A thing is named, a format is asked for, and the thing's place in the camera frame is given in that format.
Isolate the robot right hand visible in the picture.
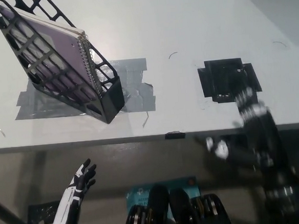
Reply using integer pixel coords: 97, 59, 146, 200
191, 84, 282, 171

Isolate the black plastic lattice shelf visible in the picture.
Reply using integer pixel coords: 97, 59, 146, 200
0, 0, 127, 132

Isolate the teal box on floor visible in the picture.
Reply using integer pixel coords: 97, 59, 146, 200
123, 174, 204, 217

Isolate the black square tape patch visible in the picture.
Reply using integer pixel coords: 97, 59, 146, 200
196, 56, 264, 105

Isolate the black desk leg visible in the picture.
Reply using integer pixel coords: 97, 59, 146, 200
0, 193, 35, 224

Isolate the grey tape patch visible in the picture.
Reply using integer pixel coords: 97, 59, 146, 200
10, 56, 157, 122

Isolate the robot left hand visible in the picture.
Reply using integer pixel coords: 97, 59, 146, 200
47, 158, 101, 224

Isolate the purple spiral notebook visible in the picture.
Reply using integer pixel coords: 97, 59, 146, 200
0, 0, 104, 109

